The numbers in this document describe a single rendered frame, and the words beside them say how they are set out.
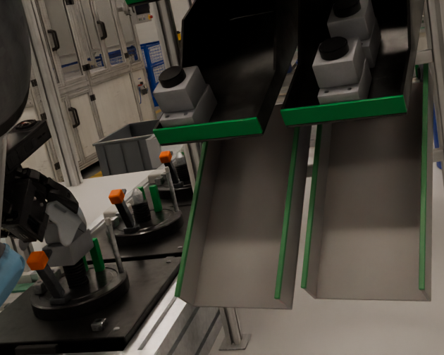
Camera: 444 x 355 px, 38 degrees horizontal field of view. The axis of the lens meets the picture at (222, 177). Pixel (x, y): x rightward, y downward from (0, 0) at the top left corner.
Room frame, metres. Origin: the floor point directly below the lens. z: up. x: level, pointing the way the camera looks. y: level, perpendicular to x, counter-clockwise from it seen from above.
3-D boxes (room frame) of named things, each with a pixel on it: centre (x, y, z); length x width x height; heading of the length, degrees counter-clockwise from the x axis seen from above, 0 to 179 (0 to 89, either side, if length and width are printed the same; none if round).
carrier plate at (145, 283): (0.86, 0.23, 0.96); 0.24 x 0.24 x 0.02; 72
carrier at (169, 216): (1.10, 0.15, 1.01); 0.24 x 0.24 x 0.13; 72
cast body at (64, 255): (0.87, 0.23, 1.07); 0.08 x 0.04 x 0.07; 162
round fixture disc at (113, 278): (0.86, 0.23, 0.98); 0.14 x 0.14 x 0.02
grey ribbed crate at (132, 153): (3.00, 0.19, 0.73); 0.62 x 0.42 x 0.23; 72
